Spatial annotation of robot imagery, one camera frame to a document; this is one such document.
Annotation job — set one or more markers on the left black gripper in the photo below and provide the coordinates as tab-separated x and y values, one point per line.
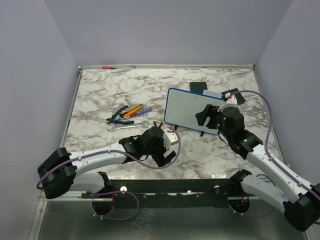
160	159

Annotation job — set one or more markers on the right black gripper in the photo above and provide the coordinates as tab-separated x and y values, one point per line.
211	111

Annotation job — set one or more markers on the blue framed whiteboard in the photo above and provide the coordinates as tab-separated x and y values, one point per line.
182	106

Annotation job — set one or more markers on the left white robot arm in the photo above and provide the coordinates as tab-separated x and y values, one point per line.
65	171

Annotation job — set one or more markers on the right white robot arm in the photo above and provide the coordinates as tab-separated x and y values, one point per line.
295	197

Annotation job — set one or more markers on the silver open end wrench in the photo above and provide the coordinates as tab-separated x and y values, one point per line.
114	127

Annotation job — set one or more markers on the grey small box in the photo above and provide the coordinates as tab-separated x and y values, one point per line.
212	94

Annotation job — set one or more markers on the blue pen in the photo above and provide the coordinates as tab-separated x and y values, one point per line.
141	112

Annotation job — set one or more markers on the black flat box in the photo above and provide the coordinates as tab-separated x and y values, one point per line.
198	87

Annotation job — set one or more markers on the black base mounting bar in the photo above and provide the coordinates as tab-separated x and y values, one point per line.
182	193

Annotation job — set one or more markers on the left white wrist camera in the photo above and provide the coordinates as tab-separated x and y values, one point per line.
170	138

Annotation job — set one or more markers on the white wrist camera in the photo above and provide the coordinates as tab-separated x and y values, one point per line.
231	101
170	138

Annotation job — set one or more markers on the black handled pliers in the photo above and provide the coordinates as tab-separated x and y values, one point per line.
158	125

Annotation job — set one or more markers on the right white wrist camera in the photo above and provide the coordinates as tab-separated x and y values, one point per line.
231	101

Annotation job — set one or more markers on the black network switch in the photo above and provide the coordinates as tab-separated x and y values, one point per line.
239	97

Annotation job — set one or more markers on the blue handled pliers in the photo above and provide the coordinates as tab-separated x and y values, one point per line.
116	118

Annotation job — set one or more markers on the red marker on rail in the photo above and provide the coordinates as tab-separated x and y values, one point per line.
108	68

